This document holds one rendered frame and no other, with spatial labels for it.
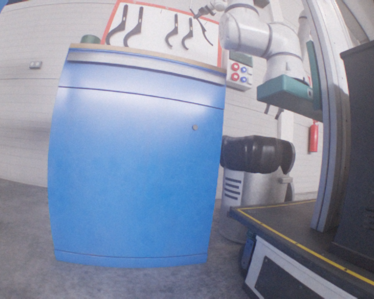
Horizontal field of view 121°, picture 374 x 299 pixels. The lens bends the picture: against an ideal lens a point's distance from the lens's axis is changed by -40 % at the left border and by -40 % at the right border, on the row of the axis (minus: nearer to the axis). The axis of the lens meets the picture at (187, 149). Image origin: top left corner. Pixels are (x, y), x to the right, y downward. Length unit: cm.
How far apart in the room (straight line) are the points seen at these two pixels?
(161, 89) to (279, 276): 76
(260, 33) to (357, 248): 70
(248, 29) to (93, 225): 93
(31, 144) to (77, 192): 152
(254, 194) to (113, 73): 93
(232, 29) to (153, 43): 160
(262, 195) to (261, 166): 17
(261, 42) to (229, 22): 14
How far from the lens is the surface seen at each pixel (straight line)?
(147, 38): 222
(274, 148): 100
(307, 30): 141
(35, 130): 217
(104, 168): 68
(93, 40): 87
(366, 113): 48
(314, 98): 71
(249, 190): 105
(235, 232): 116
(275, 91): 62
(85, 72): 76
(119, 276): 82
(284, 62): 69
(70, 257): 88
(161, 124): 69
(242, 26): 68
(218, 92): 80
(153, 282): 79
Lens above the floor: 54
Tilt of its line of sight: 1 degrees up
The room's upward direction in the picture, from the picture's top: 6 degrees clockwise
